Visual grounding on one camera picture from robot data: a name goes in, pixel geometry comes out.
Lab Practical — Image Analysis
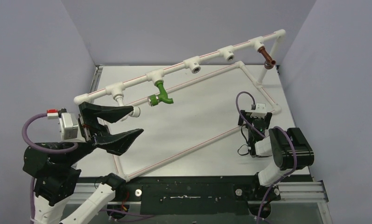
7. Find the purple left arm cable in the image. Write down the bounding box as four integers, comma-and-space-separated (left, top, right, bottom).
21, 113, 80, 224

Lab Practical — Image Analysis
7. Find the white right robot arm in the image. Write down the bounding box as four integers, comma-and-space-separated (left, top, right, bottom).
238, 110, 315, 199

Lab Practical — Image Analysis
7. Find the green water faucet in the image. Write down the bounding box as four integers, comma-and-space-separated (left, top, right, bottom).
147, 80, 174, 107

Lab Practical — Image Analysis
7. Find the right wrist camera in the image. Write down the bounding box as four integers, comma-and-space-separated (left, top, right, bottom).
250, 103, 267, 119

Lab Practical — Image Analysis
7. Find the black front table rail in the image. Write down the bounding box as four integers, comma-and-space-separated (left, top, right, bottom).
62, 175, 329, 217

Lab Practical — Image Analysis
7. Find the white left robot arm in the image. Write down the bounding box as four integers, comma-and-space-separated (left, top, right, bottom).
21, 102, 143, 224

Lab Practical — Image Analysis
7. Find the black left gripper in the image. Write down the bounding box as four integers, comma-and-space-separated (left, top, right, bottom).
62, 101, 144, 165

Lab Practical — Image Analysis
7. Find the white PVC pipe frame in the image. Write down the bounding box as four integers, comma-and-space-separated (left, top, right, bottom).
73, 29, 294, 181

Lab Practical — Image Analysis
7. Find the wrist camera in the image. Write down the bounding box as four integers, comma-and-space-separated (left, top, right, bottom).
46, 108, 79, 141
250, 103, 267, 119

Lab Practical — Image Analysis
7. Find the white water faucet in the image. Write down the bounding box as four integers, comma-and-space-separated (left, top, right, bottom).
114, 94, 141, 121

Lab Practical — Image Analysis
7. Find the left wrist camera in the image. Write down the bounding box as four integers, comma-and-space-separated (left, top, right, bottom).
46, 108, 79, 141

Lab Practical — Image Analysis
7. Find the brown water faucet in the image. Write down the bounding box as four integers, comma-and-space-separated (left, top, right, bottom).
257, 46, 276, 70

